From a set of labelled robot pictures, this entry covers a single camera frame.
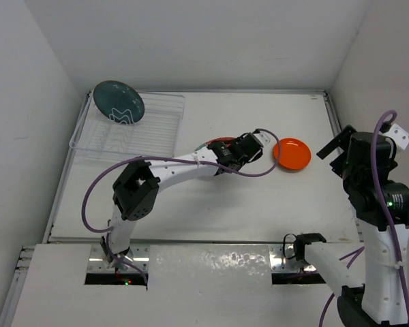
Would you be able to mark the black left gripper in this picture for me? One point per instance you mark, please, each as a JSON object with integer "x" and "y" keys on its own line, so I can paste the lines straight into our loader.
{"x": 245, "y": 160}

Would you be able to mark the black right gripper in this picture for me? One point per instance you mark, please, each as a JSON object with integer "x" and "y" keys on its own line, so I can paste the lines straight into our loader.
{"x": 341, "y": 139}

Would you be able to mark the red plate with teal flower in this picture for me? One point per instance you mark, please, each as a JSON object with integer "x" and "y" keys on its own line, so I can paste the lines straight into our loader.
{"x": 226, "y": 140}

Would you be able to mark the orange plastic plate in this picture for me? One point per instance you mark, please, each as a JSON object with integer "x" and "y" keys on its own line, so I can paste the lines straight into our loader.
{"x": 292, "y": 154}

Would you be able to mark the dark green rimmed plate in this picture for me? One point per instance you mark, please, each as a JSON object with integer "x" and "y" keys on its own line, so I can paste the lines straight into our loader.
{"x": 118, "y": 102}

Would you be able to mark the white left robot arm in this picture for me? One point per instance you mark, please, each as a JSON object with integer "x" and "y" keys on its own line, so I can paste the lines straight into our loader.
{"x": 137, "y": 187}

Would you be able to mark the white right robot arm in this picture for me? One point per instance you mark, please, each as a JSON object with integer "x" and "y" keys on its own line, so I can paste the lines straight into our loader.
{"x": 382, "y": 207}

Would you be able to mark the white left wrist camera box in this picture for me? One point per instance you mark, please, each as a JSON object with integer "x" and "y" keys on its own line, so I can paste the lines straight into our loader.
{"x": 264, "y": 137}

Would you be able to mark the white wire dish rack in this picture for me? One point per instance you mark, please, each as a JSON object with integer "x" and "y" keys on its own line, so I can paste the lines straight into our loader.
{"x": 98, "y": 138}

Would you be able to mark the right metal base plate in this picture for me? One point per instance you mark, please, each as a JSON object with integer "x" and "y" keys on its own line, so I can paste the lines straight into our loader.
{"x": 282, "y": 261}

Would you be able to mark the metal base plate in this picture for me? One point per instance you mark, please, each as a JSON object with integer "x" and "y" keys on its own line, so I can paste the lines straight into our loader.
{"x": 282, "y": 261}
{"x": 135, "y": 260}

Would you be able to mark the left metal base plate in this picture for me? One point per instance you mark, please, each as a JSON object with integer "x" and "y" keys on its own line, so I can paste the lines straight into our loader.
{"x": 135, "y": 260}

